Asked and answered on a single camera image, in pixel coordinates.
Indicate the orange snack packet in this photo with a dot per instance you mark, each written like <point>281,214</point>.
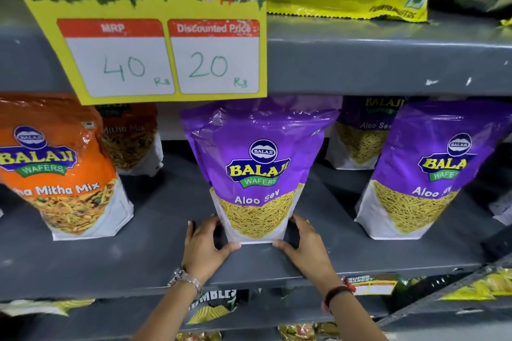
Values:
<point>130,141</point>
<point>56,169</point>

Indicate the golden snack packet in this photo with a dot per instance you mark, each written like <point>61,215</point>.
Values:
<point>308,332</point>
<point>200,336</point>

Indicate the dark green snack packet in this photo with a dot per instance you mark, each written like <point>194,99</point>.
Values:
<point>428,288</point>
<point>214,306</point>

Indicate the white and yellow snack packet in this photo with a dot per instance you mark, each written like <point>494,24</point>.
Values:
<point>44,306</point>

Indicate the person's left hand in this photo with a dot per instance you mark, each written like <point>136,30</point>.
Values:
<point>200,253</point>

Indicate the white paper label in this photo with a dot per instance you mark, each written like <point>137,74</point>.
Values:
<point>503,207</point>

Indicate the silver wristwatch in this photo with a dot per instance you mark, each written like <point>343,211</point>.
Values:
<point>188,279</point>

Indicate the person's right hand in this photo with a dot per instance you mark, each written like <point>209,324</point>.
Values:
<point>310,257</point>

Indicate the person's left thumb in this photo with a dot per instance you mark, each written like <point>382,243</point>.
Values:
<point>228,248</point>

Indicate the red and black wrist band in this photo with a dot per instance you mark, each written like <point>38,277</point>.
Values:
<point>338,292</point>

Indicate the grey metal shelf rack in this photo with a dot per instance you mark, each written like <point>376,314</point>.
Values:
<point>360,53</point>

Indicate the person's left forearm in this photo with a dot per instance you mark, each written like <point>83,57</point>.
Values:
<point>168,314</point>

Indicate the person's right forearm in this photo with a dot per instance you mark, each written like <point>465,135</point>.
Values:
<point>354,320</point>

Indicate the person's right thumb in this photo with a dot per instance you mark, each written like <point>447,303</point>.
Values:
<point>284,246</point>

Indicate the small yellow price sign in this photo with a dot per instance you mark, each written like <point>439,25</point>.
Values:
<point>370,284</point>

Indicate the yellow and green price sign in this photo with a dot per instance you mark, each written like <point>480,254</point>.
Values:
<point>140,33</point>

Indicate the purple snack packet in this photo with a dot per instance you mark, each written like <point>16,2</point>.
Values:
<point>362,141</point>
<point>258,161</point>
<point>432,169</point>

